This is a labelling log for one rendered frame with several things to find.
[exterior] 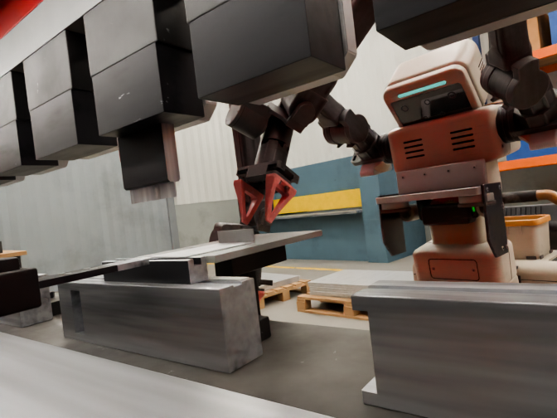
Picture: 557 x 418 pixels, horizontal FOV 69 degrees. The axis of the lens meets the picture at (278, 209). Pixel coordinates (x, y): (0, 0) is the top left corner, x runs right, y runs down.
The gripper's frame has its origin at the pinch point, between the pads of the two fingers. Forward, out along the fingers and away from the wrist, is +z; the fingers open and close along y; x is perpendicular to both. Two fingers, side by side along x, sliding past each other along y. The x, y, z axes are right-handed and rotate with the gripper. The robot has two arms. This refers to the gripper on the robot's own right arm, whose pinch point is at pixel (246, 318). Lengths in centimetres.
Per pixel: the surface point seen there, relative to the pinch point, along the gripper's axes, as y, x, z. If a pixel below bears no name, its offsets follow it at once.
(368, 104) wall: -570, -330, -347
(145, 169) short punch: 40, 22, -23
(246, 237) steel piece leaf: 22.9, 24.4, -15.6
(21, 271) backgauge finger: 54, 29, -9
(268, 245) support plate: 22.6, 29.1, -14.4
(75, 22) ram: 49, 14, -43
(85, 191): -205, -694, -146
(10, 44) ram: 52, -6, -46
